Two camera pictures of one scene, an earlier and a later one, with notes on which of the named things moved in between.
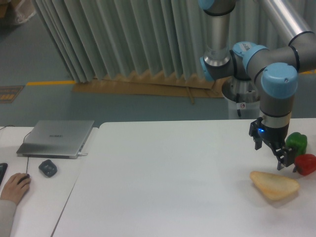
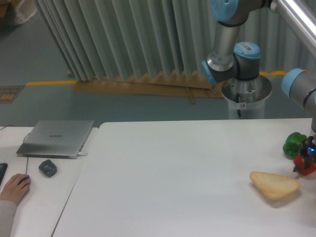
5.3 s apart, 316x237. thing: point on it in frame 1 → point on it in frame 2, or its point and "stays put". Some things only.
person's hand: (13, 192) stays put
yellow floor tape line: (50, 82) stays put
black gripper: (276, 138) → (308, 151)
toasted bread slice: (273, 186) stays put
